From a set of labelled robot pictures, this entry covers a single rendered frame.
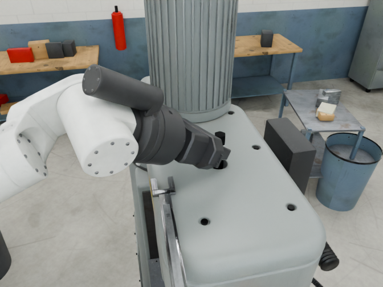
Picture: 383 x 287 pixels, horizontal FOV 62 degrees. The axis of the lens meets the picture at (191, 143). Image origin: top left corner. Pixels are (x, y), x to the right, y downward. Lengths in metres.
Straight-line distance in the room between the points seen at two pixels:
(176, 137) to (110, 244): 2.55
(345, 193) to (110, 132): 2.99
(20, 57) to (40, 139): 4.04
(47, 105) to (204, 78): 0.37
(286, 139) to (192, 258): 0.63
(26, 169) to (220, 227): 0.28
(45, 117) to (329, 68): 5.86
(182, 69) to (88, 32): 4.18
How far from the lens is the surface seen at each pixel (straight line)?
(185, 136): 0.46
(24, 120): 0.40
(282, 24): 5.39
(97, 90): 0.35
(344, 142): 3.41
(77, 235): 3.09
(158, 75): 0.71
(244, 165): 0.61
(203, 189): 0.55
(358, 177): 3.13
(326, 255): 0.61
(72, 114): 0.37
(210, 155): 0.48
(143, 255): 1.43
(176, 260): 0.45
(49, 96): 0.40
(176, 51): 0.66
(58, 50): 4.40
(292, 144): 0.99
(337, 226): 3.26
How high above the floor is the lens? 2.27
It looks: 35 degrees down
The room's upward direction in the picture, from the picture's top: straight up
